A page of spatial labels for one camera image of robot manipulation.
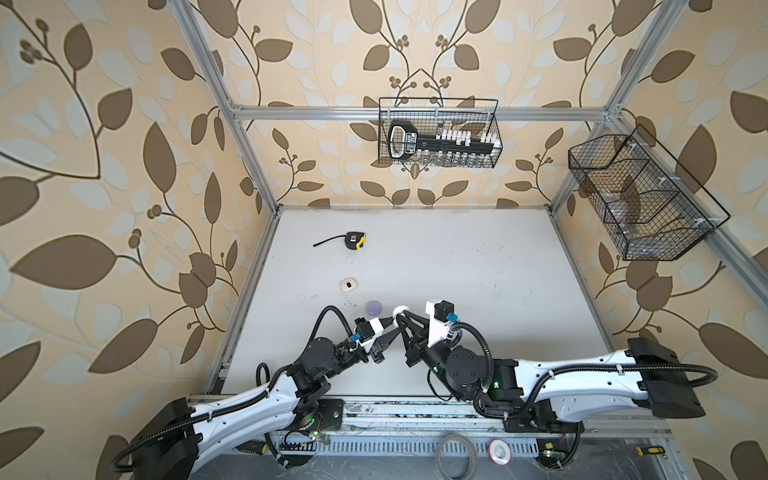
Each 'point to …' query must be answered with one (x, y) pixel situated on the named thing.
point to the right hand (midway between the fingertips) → (399, 318)
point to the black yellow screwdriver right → (658, 449)
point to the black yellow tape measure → (354, 240)
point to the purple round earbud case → (373, 308)
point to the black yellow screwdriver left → (254, 446)
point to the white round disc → (500, 452)
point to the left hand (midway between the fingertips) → (397, 317)
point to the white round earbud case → (399, 310)
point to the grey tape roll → (455, 457)
